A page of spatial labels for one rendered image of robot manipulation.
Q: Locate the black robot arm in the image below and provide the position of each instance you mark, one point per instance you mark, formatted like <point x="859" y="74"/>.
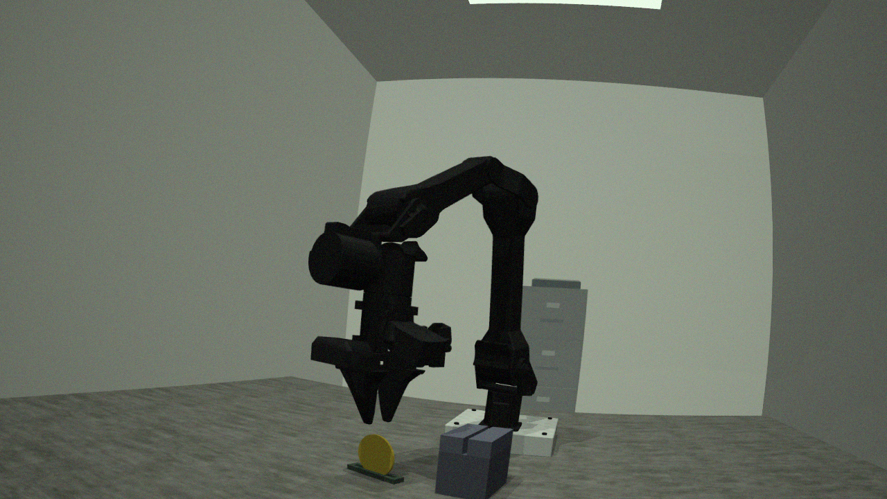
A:
<point x="353" y="257"/>

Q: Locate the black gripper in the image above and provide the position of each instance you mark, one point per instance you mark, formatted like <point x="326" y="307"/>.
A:
<point x="360" y="365"/>

